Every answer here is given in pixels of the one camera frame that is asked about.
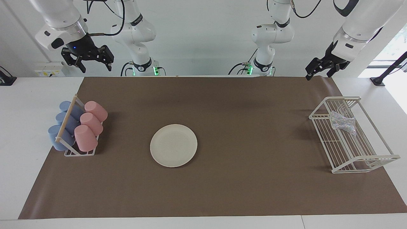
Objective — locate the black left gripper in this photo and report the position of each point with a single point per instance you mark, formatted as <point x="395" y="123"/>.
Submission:
<point x="330" y="54"/>

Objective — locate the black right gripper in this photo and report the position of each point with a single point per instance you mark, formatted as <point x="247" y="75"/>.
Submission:
<point x="81" y="47"/>

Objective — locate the silver glitter sponge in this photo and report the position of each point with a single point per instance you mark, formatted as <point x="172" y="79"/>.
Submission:
<point x="341" y="122"/>

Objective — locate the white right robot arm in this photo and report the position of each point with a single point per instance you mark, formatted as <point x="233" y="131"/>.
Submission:
<point x="136" y="31"/>

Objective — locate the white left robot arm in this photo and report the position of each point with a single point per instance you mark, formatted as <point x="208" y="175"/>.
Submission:
<point x="270" y="35"/>

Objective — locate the cream round plate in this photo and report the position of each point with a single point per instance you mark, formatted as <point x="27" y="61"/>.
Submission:
<point x="173" y="145"/>

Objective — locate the blue plastic cup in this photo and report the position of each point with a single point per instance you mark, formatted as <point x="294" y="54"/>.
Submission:
<point x="65" y="105"/>
<point x="52" y="136"/>
<point x="60" y="117"/>

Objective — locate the pink plastic cup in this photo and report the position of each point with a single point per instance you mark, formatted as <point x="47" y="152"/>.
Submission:
<point x="92" y="123"/>
<point x="97" y="110"/>
<point x="85" y="138"/>

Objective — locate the white cup holder rack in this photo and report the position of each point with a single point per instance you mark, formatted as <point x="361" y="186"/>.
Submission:
<point x="66" y="118"/>

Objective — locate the bright window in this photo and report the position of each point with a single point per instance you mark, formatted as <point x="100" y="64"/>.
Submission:
<point x="394" y="47"/>

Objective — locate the brown table mat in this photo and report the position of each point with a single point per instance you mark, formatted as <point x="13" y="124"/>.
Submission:
<point x="254" y="190"/>

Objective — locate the white wall power outlet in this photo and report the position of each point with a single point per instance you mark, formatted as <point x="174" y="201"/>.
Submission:
<point x="47" y="71"/>

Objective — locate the black table clamp mount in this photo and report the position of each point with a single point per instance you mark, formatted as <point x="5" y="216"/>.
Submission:
<point x="6" y="79"/>

